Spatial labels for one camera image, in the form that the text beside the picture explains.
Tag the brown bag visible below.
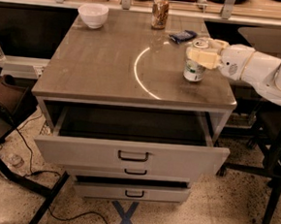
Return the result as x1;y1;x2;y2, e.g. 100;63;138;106
0;67;37;126

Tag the black side table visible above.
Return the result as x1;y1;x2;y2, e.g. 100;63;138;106
0;106;76;224

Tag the bottom drawer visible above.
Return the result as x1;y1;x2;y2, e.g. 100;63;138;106
74;176;191;203

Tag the white bowl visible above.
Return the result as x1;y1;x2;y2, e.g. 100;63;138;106
78;3;109;29

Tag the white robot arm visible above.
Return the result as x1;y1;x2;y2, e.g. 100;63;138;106
186;37;281;106

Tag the blue snack packet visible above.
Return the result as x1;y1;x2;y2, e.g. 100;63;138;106
170;30;197;44

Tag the black floor cable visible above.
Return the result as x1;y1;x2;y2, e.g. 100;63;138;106
8;111;122;224

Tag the black office chair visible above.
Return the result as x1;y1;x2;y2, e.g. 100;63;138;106
217;103;281;224

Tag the middle drawer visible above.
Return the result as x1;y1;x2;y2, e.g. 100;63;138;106
64;166;192;184

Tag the blue tape cross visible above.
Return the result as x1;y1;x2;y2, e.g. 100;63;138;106
113;201;139;224

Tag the brown gold drink can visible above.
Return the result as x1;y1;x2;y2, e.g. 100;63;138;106
151;0;170;29

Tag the green white 7up can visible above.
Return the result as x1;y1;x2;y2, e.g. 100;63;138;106
183;38;209;82

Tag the grey drawer cabinet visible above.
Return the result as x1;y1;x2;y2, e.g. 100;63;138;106
23;3;245;210

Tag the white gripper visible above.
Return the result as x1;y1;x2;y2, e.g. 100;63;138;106
186;38;255;80

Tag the open top drawer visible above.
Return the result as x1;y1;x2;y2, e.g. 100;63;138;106
35;105;230;180

